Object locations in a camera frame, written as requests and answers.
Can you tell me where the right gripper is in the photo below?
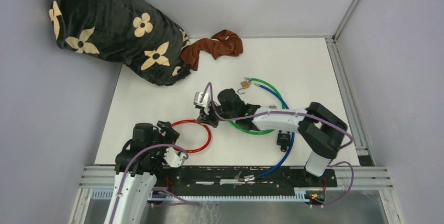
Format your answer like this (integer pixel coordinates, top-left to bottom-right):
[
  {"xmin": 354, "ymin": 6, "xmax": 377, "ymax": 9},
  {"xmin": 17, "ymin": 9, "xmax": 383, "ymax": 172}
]
[{"xmin": 197, "ymin": 102, "xmax": 237, "ymax": 129}]

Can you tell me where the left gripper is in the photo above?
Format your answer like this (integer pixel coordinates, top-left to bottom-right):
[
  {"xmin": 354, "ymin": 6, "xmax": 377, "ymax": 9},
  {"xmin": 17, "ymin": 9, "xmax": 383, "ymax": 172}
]
[{"xmin": 146, "ymin": 121, "xmax": 180, "ymax": 164}]

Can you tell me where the red cable lock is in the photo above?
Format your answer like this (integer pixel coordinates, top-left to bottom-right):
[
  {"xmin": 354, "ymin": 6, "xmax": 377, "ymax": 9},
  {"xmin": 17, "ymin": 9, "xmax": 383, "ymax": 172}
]
[{"xmin": 171, "ymin": 119, "xmax": 213, "ymax": 154}]

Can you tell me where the green cable lock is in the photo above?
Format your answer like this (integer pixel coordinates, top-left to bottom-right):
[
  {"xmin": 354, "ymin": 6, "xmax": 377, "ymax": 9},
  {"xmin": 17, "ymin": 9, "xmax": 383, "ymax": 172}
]
[{"xmin": 229, "ymin": 77, "xmax": 288, "ymax": 135}]

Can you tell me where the blue cable lock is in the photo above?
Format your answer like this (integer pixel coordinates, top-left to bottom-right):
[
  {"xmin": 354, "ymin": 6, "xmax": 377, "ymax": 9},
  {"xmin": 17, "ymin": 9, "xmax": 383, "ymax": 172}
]
[{"xmin": 230, "ymin": 78, "xmax": 295, "ymax": 178}]

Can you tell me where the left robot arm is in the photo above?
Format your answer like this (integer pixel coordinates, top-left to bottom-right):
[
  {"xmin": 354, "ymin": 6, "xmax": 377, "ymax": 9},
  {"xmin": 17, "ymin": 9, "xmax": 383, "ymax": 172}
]
[{"xmin": 104, "ymin": 121, "xmax": 188, "ymax": 223}]

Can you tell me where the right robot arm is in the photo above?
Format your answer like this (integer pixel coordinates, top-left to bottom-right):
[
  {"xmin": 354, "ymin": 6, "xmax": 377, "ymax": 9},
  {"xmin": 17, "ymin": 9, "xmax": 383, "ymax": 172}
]
[{"xmin": 193, "ymin": 88, "xmax": 350, "ymax": 186}]

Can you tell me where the small brass padlock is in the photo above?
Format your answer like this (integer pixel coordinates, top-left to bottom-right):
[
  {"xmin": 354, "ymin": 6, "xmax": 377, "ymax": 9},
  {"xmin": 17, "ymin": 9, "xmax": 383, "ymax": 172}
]
[{"xmin": 237, "ymin": 80, "xmax": 251, "ymax": 95}]

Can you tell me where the black padlock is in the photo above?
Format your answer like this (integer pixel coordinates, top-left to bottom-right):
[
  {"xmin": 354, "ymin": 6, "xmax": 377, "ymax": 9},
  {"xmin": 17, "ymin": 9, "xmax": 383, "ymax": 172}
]
[{"xmin": 276, "ymin": 130, "xmax": 291, "ymax": 152}]

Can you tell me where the brown towel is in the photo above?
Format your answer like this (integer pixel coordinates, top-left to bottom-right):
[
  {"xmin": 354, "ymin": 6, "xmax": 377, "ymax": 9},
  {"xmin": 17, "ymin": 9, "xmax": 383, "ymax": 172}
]
[{"xmin": 180, "ymin": 29, "xmax": 243, "ymax": 71}]

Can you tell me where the black floral plush blanket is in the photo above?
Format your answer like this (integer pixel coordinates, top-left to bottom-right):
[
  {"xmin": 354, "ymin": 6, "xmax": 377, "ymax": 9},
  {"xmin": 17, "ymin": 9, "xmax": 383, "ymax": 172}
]
[{"xmin": 49, "ymin": 0, "xmax": 191, "ymax": 86}]

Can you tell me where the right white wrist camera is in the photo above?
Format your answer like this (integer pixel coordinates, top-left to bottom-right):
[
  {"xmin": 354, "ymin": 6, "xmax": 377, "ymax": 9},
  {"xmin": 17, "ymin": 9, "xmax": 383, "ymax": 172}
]
[{"xmin": 193, "ymin": 92, "xmax": 211, "ymax": 115}]

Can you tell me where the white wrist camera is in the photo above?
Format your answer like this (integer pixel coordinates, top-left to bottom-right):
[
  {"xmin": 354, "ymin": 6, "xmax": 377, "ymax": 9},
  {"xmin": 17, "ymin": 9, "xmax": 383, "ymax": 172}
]
[
  {"xmin": 164, "ymin": 147, "xmax": 188, "ymax": 168},
  {"xmin": 193, "ymin": 92, "xmax": 211, "ymax": 115}
]

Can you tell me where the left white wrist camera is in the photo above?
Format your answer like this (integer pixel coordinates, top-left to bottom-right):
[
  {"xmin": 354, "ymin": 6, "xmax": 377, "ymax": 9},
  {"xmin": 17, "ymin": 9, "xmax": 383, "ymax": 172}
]
[{"xmin": 164, "ymin": 147, "xmax": 188, "ymax": 168}]

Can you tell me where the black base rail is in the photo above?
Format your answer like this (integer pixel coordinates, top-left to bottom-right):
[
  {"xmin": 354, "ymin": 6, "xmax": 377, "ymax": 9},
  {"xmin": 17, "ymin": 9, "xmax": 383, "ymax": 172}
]
[{"xmin": 156, "ymin": 166, "xmax": 338, "ymax": 197}]

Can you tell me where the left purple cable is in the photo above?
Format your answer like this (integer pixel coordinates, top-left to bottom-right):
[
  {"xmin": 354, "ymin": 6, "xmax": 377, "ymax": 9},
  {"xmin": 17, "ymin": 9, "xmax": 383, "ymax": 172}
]
[{"xmin": 108, "ymin": 144, "xmax": 190, "ymax": 224}]

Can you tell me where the white cable duct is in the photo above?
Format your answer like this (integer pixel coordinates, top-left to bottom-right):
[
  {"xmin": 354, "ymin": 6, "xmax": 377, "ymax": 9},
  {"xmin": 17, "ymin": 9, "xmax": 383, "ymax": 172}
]
[{"xmin": 91, "ymin": 189, "xmax": 309, "ymax": 203}]

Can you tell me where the aluminium frame rail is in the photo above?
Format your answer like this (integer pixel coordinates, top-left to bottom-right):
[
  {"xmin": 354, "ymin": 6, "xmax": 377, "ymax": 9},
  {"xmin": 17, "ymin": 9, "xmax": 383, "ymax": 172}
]
[{"xmin": 325, "ymin": 0, "xmax": 394, "ymax": 191}]

